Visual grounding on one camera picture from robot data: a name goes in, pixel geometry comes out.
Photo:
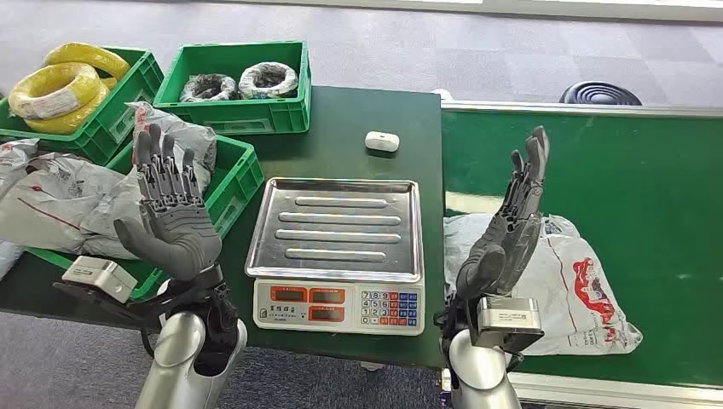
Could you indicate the grey courier bag red line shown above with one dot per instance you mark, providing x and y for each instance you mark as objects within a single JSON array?
[{"x": 45, "y": 203}]

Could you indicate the small white plastic case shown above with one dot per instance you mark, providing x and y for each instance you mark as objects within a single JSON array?
[{"x": 382, "y": 141}]

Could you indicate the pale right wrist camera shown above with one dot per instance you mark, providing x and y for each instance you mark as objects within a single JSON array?
[{"x": 508, "y": 319}]

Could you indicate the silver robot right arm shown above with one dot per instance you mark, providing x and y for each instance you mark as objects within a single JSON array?
[{"x": 480, "y": 367}]

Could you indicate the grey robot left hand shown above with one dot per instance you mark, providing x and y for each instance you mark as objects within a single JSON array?
[{"x": 181, "y": 237}]

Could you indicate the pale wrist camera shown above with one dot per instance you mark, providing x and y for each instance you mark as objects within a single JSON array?
[
  {"x": 508, "y": 319},
  {"x": 101, "y": 276}
]

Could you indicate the green crate with courier bags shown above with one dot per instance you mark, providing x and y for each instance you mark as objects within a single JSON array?
[{"x": 240, "y": 180}]

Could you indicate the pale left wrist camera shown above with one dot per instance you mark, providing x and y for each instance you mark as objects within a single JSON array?
[{"x": 101, "y": 276}]

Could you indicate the grey courier bag black logo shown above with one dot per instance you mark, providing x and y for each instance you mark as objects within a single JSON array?
[{"x": 570, "y": 293}]

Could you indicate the green crate with wrapped coils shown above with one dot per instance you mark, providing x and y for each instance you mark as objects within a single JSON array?
[{"x": 243, "y": 115}]

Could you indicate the electronic scale steel tray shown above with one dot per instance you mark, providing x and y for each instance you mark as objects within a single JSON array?
[{"x": 339, "y": 237}]

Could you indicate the grey courier bag red print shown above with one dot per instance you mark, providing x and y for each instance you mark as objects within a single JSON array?
[{"x": 113, "y": 209}]

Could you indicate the black round ribbed stool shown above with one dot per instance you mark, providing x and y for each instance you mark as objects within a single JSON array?
[{"x": 599, "y": 95}]

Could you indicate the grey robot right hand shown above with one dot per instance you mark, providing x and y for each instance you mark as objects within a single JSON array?
[{"x": 508, "y": 243}]

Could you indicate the green crate with yellow coils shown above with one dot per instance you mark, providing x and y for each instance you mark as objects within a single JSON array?
[{"x": 121, "y": 113}]

